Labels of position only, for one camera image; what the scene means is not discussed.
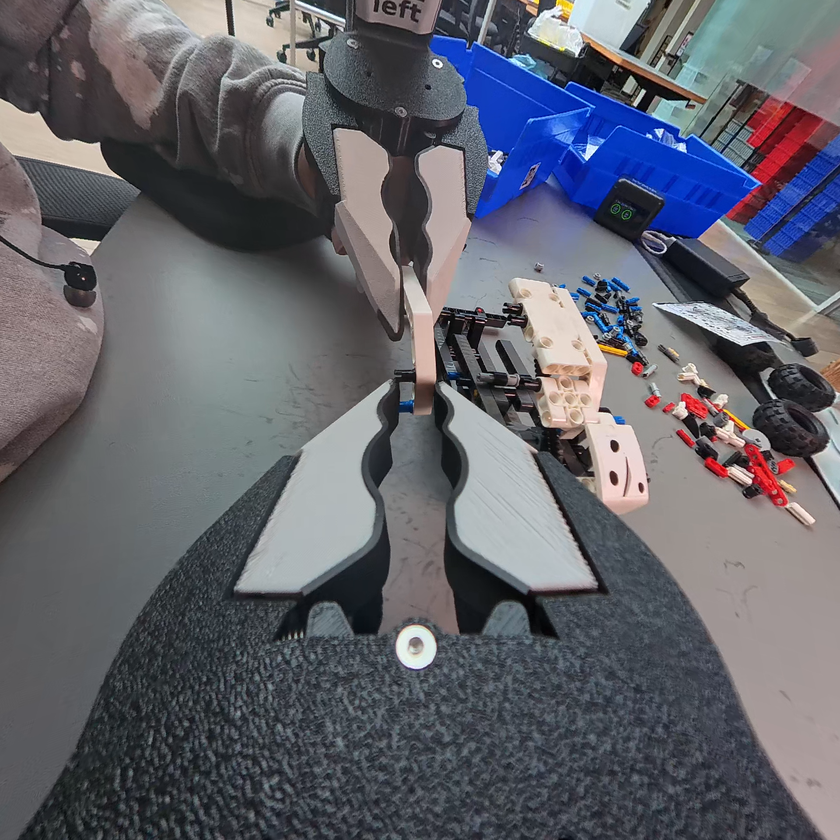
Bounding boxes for person's left forearm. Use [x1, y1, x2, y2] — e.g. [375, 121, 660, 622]
[0, 0, 332, 252]

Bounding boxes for black clip-on microphone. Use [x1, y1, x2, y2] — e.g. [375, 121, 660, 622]
[64, 260, 99, 309]

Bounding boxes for clear plastic bag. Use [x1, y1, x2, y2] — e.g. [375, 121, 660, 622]
[525, 7, 585, 56]

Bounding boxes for black office chair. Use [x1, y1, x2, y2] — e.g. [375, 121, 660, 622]
[266, 0, 345, 67]

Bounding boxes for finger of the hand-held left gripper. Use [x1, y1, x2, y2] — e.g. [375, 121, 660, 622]
[413, 142, 473, 308]
[331, 126, 404, 342]

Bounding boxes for grey bleached hoodie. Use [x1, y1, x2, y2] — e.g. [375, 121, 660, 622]
[0, 141, 106, 483]

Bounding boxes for black power cable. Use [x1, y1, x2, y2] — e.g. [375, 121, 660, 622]
[738, 285, 818, 358]

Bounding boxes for white angled brick beam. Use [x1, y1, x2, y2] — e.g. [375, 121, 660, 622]
[392, 264, 437, 417]

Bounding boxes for pile of red white brick parts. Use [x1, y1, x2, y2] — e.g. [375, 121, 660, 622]
[646, 361, 818, 527]

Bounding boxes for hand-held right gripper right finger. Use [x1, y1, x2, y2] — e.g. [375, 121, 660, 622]
[436, 381, 601, 634]

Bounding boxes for grey desk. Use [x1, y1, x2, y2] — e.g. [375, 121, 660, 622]
[0, 141, 840, 840]

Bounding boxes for black power adapter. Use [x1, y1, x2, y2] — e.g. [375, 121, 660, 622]
[666, 238, 751, 290]

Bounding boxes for blue bin with tag sticker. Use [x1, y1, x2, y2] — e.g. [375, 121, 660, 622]
[469, 42, 595, 221]

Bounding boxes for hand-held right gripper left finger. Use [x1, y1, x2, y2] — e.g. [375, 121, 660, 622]
[233, 378, 400, 634]

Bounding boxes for printed sticker sheet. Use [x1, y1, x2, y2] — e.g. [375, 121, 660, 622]
[653, 301, 785, 347]

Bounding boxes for black microphone cable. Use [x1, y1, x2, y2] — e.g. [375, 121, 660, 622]
[0, 235, 70, 271]

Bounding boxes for brick-built truck chassis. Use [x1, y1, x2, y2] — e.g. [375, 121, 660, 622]
[433, 276, 652, 516]

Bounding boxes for stack of red blue bins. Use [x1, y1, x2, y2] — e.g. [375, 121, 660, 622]
[709, 98, 840, 260]

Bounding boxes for black device green display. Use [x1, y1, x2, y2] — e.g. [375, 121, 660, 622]
[594, 177, 665, 240]

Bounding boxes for person's left hand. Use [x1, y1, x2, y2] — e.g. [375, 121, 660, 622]
[295, 146, 350, 258]

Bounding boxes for white storage container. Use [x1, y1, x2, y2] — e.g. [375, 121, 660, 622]
[567, 0, 651, 50]

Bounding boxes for black toy tyre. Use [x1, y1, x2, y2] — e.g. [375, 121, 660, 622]
[718, 338, 782, 375]
[752, 399, 830, 458]
[768, 363, 837, 413]

